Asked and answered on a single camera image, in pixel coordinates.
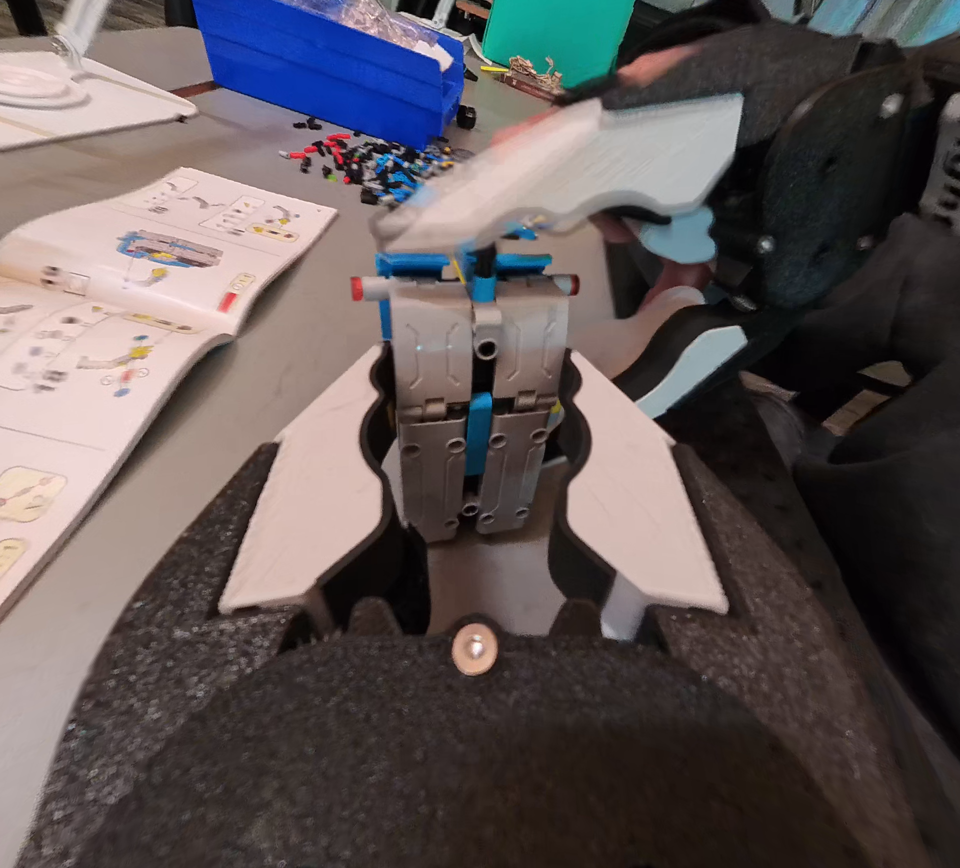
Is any blue brick toy car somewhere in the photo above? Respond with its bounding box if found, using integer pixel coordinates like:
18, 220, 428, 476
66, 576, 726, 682
350, 249, 583, 548

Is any person's right hand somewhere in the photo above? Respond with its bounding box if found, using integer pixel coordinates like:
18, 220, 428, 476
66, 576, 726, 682
598, 214, 715, 363

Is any grey desk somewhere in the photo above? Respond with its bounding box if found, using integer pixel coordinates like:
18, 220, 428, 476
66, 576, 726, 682
0, 28, 676, 868

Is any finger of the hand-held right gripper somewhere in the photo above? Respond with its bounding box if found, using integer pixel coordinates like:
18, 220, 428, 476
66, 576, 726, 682
611, 313, 751, 421
371, 91, 747, 254

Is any white adjustable stand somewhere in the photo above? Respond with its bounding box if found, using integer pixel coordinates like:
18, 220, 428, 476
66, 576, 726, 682
0, 0, 225, 154

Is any blue storage bin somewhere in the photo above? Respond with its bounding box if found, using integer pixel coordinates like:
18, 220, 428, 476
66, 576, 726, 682
183, 0, 467, 147

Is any brown model on base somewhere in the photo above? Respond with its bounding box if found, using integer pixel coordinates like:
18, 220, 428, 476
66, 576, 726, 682
498, 54, 569, 101

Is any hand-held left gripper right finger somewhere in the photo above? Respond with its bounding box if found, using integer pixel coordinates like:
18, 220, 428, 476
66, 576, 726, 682
549, 350, 731, 642

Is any open instruction booklet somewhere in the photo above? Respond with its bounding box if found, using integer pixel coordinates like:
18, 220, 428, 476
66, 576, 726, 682
0, 166, 339, 619

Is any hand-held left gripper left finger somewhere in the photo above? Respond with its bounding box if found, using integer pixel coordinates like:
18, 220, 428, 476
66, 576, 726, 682
217, 346, 395, 618

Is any pile of small brick parts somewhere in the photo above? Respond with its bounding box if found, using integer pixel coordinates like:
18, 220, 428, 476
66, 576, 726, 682
279, 121, 471, 211

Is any dark dotted cloth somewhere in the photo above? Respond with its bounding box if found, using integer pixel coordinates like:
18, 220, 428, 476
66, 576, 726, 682
658, 371, 909, 868

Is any crumpled clear plastic bag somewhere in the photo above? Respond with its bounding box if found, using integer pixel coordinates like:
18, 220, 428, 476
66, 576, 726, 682
276, 0, 456, 72

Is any blue brick beam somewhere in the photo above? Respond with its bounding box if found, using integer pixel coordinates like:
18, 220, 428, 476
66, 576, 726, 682
468, 249, 501, 304

